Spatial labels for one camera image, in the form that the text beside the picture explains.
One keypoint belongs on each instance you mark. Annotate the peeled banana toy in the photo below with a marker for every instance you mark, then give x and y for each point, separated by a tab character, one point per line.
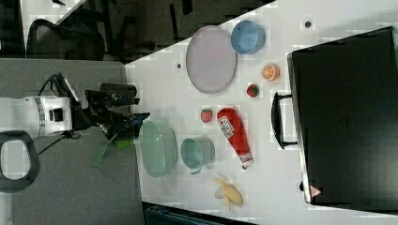
228	193

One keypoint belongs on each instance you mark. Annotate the red plush ketchup bottle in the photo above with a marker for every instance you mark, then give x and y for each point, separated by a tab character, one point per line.
233	130

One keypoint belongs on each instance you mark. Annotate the green slotted spatula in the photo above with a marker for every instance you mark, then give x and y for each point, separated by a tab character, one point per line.
122	142

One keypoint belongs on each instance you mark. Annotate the orange half toy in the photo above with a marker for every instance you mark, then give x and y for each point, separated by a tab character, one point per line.
271	72

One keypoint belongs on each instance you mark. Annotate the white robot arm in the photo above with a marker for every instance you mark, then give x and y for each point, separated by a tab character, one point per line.
51	116

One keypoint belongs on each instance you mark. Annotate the pink strawberry toy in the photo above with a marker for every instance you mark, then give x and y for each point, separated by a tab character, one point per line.
206	115

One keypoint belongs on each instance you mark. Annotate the blue cup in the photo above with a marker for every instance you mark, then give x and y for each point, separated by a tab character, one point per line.
248	37

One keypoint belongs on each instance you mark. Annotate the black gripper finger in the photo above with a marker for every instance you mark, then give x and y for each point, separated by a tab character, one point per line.
124	101
133	119

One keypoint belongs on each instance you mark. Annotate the black office chair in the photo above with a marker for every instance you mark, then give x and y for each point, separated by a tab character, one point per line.
47	40

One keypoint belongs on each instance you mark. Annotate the green cup with handle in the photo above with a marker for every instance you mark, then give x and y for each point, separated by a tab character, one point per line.
197	152

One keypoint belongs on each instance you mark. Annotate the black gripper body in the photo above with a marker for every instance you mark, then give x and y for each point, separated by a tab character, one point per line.
98	113

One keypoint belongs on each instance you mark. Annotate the dark red strawberry toy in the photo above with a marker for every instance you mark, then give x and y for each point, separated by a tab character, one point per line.
252	90

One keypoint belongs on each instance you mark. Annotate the grey round plate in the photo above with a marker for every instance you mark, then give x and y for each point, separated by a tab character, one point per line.
210	60

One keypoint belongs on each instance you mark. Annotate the green oval strainer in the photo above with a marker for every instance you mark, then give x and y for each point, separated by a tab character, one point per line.
158	148

